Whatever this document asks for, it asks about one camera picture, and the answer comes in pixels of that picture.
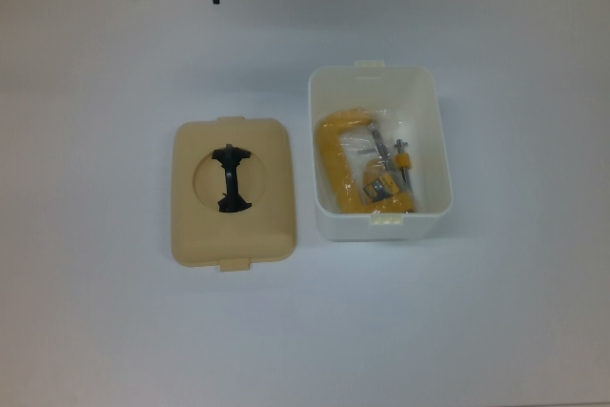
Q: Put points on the clear plastic bag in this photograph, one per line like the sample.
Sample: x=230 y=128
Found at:
x=398 y=126

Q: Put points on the white plastic tool case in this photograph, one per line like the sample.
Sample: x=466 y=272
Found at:
x=381 y=228

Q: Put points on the yellow clamp tool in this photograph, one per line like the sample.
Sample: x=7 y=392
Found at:
x=329 y=159

